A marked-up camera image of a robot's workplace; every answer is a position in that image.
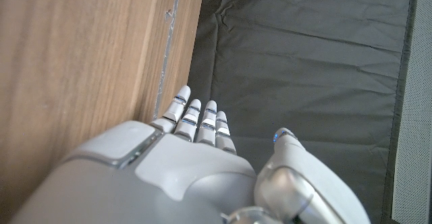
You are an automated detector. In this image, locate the grey tape outline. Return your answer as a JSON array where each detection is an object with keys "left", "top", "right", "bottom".
[{"left": 153, "top": 0, "right": 183, "bottom": 119}]

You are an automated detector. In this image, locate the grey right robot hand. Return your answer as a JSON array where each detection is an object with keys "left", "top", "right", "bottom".
[{"left": 9, "top": 85, "right": 372, "bottom": 224}]

